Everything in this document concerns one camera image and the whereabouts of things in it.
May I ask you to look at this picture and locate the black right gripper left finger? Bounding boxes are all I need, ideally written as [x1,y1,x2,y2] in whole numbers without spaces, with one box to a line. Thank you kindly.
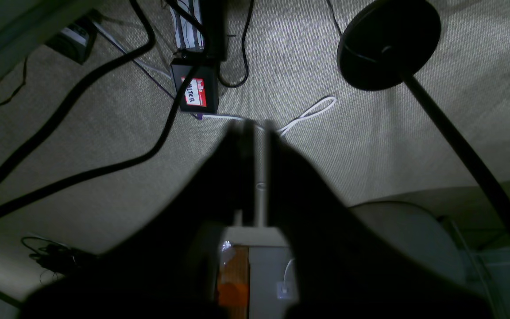
[20,121,255,319]

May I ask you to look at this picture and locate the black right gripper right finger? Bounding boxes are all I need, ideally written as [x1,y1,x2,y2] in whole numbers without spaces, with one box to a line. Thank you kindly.
[265,121,493,319]

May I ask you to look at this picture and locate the grey round chair seat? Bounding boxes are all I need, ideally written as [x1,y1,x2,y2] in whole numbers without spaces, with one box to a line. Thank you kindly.
[349,200,466,285]

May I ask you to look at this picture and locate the black stand pole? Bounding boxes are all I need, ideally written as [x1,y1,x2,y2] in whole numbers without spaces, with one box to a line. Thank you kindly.
[398,71,510,235]

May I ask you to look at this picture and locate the black box with red label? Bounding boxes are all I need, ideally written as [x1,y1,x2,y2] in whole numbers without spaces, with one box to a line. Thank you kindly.
[170,58,219,114]

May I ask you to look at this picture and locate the black round stand base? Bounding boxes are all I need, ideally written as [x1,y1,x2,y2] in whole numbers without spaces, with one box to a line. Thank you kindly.
[337,0,441,91]

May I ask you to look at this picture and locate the small black adapter box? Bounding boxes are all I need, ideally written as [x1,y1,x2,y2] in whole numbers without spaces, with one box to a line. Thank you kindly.
[45,16,97,65]

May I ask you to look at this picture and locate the tangled black cable bundle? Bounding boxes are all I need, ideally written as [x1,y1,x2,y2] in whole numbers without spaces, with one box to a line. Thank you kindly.
[20,236,98,284]

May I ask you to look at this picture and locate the thick black cable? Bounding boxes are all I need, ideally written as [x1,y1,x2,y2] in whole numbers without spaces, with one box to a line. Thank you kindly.
[0,0,220,235]

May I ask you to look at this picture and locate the white cable on carpet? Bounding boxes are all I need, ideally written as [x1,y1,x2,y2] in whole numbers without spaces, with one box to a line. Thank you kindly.
[193,96,337,138]

